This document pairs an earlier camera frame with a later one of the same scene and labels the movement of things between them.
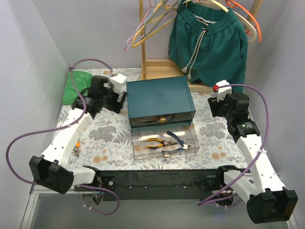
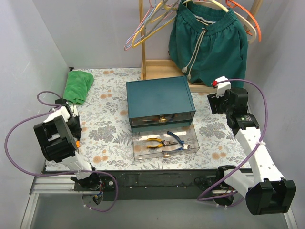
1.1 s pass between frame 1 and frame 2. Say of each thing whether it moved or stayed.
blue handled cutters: stayed
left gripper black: moved
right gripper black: stayed
